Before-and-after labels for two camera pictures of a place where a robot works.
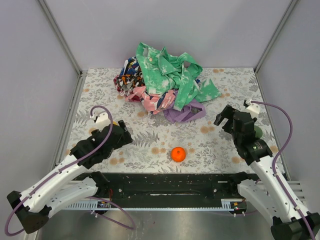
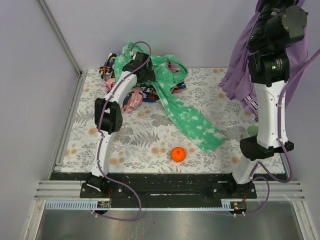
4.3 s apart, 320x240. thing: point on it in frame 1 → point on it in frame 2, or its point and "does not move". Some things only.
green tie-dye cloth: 161,72 → 166,69
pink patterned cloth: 152,103 → 134,98
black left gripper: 120,135 → 149,72
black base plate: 170,185 does not move
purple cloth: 192,111 → 238,84
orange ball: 178,154 does not move
